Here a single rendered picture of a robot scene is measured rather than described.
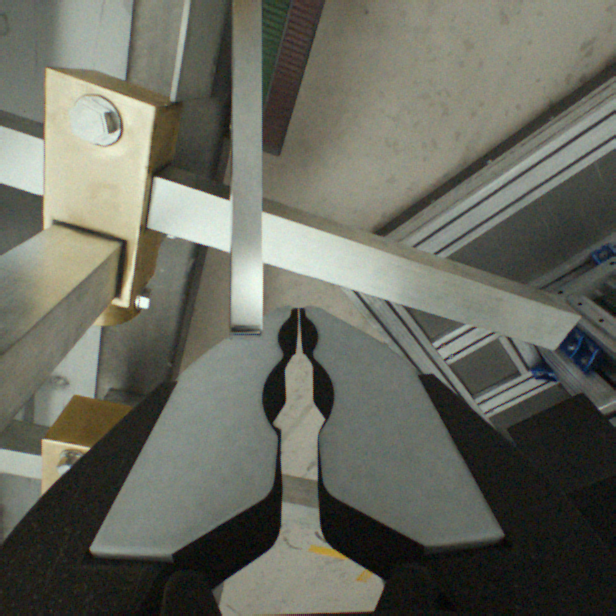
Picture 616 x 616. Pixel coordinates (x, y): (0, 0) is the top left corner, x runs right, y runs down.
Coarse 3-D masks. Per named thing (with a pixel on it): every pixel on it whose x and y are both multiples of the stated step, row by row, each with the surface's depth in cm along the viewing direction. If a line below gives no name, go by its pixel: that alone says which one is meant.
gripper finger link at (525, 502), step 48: (432, 384) 9; (480, 432) 8; (480, 480) 7; (528, 480) 7; (528, 528) 6; (576, 528) 6; (432, 576) 6; (480, 576) 5; (528, 576) 5; (576, 576) 5
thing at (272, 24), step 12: (264, 0) 27; (276, 0) 27; (288, 0) 27; (264, 12) 27; (276, 12) 27; (264, 24) 27; (276, 24) 27; (264, 36) 28; (276, 36) 28; (264, 48) 28; (276, 48) 28; (264, 60) 28; (264, 72) 29; (264, 84) 29; (264, 96) 30
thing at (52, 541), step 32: (160, 384) 9; (128, 416) 8; (96, 448) 7; (128, 448) 7; (64, 480) 7; (96, 480) 7; (32, 512) 6; (64, 512) 6; (96, 512) 6; (32, 544) 6; (64, 544) 6; (0, 576) 6; (32, 576) 6; (64, 576) 6; (96, 576) 6; (128, 576) 5; (160, 576) 6; (0, 608) 5; (32, 608) 5; (64, 608) 5; (96, 608) 5; (128, 608) 5; (160, 608) 6
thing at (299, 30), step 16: (304, 0) 27; (320, 0) 27; (304, 16) 27; (288, 32) 28; (304, 32) 28; (288, 48) 28; (304, 48) 28; (288, 64) 29; (288, 80) 29; (272, 96) 30; (288, 96) 30; (272, 112) 30; (288, 112) 30; (272, 128) 31; (272, 144) 31
